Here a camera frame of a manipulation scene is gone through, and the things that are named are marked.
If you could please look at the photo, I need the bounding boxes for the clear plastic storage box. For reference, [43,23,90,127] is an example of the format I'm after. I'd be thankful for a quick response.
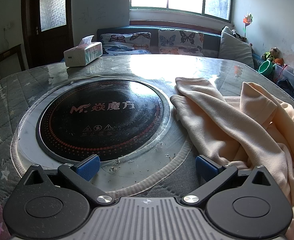
[272,64,294,88]

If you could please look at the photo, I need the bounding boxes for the dark blue clothes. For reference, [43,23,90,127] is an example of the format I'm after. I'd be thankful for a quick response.
[277,79,294,104]

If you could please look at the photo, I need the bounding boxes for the white tissue box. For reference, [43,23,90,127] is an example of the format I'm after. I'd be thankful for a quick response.
[63,35,103,67]

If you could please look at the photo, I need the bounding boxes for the black round induction cooktop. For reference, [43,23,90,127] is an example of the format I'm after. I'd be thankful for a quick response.
[36,78,165,163]

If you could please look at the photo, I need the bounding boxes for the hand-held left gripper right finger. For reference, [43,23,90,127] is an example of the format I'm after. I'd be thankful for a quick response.
[182,155,275,205]

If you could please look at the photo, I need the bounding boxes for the plush toys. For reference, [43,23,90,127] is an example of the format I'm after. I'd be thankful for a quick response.
[261,47,285,67]

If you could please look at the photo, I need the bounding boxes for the grey pillow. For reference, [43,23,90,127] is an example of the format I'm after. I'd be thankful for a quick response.
[218,27,255,69]

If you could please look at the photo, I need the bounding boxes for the butterfly print cushion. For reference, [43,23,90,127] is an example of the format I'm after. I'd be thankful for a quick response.
[158,28,204,57]
[100,32,152,55]

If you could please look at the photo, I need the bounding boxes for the dark wooden door frosted glass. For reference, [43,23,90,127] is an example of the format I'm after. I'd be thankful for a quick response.
[21,0,74,69]

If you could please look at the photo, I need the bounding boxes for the cream fleece garment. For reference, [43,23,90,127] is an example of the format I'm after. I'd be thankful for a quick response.
[170,77,294,240]

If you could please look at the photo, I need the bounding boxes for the green plastic basin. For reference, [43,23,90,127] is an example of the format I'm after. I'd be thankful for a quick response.
[258,60,275,75]

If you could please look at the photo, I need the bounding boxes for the dark wooden low cabinet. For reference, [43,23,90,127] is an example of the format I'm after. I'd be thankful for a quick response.
[0,44,25,90]

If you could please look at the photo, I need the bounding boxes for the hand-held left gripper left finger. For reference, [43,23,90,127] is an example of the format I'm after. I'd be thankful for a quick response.
[20,154,114,206]

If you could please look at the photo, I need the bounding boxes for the colourful pinwheel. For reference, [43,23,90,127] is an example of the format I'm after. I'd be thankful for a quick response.
[242,12,253,39]

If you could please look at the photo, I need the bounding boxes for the teal sofa bench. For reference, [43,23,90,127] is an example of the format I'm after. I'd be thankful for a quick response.
[97,25,262,70]

